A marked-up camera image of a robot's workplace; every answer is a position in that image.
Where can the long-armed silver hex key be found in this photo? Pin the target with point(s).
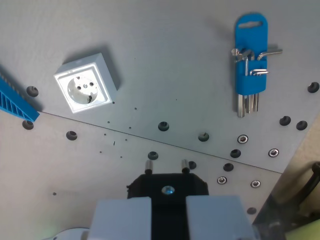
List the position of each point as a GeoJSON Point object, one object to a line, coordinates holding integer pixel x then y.
{"type": "Point", "coordinates": [271, 53]}

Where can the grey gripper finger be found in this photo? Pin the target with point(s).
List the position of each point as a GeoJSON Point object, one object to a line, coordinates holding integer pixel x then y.
{"type": "Point", "coordinates": [122, 220]}
{"type": "Point", "coordinates": [217, 220]}

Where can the small silver hex key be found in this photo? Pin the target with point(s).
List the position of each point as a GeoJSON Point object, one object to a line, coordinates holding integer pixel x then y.
{"type": "Point", "coordinates": [260, 72]}

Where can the blue ribbed plastic part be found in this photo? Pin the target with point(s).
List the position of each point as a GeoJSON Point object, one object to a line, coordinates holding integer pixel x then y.
{"type": "Point", "coordinates": [15, 102]}

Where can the pale yellow object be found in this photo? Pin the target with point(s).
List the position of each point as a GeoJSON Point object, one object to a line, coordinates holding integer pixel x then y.
{"type": "Point", "coordinates": [303, 232]}

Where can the silver socket head screw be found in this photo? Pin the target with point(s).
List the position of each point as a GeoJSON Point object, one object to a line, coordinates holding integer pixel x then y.
{"type": "Point", "coordinates": [255, 184]}
{"type": "Point", "coordinates": [273, 152]}
{"type": "Point", "coordinates": [221, 180]}
{"type": "Point", "coordinates": [243, 139]}

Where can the blue hex key holder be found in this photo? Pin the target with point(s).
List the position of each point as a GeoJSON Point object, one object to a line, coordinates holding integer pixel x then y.
{"type": "Point", "coordinates": [251, 83]}

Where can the black plug with metal pins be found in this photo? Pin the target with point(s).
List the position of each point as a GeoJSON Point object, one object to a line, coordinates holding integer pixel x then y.
{"type": "Point", "coordinates": [168, 182]}

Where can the white wall socket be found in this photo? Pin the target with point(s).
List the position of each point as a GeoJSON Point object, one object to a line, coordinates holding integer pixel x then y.
{"type": "Point", "coordinates": [82, 87]}

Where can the large silver hex key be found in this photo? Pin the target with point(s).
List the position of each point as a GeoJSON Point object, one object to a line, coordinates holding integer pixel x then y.
{"type": "Point", "coordinates": [241, 106]}

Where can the medium silver hex key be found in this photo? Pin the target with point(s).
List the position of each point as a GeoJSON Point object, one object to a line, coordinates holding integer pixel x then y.
{"type": "Point", "coordinates": [248, 103]}

